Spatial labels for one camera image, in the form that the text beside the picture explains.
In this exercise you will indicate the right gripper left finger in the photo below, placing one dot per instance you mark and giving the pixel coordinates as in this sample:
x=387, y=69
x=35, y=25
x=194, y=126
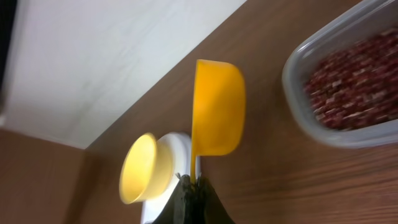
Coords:
x=179, y=207

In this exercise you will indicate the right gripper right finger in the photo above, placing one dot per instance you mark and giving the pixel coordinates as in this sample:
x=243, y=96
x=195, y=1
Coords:
x=210, y=209

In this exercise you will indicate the clear plastic container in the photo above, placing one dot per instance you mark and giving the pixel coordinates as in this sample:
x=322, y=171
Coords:
x=362, y=21

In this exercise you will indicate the yellow plastic bowl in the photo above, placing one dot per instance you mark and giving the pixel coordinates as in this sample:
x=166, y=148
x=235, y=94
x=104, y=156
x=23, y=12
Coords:
x=137, y=168

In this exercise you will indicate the red beans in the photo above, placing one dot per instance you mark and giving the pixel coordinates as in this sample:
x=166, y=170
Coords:
x=356, y=87

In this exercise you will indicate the yellow measuring scoop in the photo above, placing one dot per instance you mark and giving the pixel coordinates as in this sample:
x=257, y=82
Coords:
x=219, y=107

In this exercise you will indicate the white digital kitchen scale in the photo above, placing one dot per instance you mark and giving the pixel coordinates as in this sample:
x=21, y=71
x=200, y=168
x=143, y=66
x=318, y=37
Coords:
x=172, y=157

